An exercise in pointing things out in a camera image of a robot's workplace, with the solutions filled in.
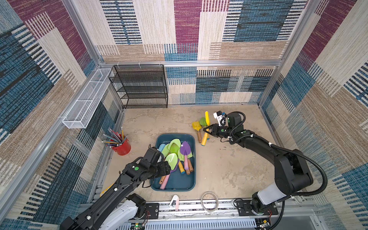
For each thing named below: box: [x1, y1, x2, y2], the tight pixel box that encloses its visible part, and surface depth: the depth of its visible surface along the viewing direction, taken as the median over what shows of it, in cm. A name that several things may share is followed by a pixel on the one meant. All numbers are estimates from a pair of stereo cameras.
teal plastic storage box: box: [149, 133, 197, 192], surface depth 91 cm
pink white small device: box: [168, 194, 180, 212], surface depth 76 cm
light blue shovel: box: [157, 143, 166, 153], surface depth 96 cm
